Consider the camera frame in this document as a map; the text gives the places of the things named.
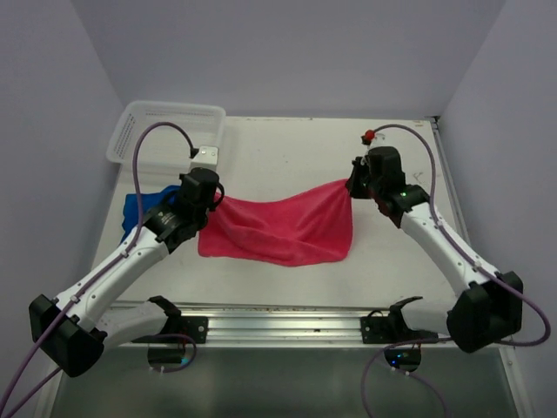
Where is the pink microfiber towel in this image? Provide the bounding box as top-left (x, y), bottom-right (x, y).
top-left (198, 179), bottom-right (353, 267)

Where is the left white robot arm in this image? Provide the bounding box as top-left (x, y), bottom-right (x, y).
top-left (29, 167), bottom-right (224, 377)

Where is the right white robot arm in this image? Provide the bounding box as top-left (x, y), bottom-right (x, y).
top-left (346, 146), bottom-right (523, 353)

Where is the blue microfiber towel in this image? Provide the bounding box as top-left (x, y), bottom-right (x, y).
top-left (119, 185), bottom-right (180, 245)

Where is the white plastic basket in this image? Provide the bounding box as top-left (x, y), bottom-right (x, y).
top-left (106, 100), bottom-right (226, 173)

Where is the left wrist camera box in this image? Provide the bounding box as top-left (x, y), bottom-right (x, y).
top-left (191, 145), bottom-right (218, 166)

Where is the aluminium mounting rail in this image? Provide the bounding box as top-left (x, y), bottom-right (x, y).
top-left (56, 304), bottom-right (514, 348)

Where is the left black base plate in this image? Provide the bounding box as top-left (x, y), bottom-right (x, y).
top-left (132, 316), bottom-right (209, 344)

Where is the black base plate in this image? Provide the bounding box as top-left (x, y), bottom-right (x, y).
top-left (359, 310), bottom-right (439, 345)
top-left (132, 316), bottom-right (209, 344)

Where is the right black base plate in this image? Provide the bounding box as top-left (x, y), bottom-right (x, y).
top-left (359, 310), bottom-right (439, 345)

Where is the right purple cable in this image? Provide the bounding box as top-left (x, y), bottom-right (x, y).
top-left (361, 124), bottom-right (552, 418)

